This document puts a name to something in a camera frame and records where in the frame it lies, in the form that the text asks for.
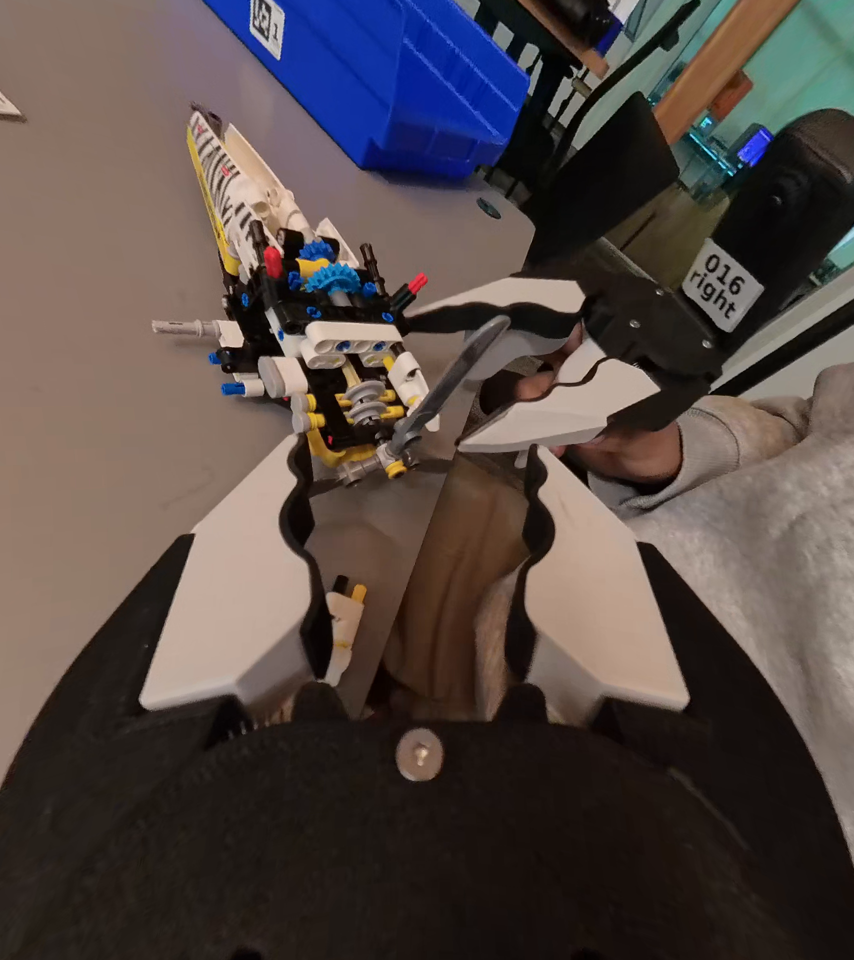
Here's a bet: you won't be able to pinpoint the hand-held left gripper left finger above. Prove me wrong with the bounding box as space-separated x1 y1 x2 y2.
139 432 334 726

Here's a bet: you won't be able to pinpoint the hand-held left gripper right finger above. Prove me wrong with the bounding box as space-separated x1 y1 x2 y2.
504 444 692 726

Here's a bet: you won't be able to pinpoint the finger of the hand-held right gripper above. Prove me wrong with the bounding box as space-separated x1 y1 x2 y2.
455 339 662 456
403 276 592 363

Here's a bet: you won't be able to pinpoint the grey lego rotor blade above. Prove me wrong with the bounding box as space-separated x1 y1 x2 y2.
388 315 512 460

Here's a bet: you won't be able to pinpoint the lego helicopter model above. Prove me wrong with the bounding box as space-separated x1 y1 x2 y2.
151 105 445 483

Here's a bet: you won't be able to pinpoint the person's right forearm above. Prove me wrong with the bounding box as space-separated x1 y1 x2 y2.
590 352 837 530

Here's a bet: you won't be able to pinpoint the small white lego piece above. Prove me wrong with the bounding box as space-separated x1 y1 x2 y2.
323 573 368 687

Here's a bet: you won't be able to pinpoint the person's right hand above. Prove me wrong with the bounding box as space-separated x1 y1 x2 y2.
554 420 685 485

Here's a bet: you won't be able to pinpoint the black office chair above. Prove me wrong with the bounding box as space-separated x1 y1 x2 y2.
528 0 702 267

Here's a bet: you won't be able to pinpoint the person's legs in tan pants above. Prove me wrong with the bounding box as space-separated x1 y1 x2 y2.
378 461 541 725

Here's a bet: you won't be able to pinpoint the person's torso in grey sweatshirt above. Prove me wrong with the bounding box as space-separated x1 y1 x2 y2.
607 341 854 960

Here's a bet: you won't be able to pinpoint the blue plastic storage bin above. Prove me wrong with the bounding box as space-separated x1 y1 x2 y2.
202 0 533 181

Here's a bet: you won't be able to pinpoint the wooden beam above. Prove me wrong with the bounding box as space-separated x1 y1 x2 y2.
652 0 803 145

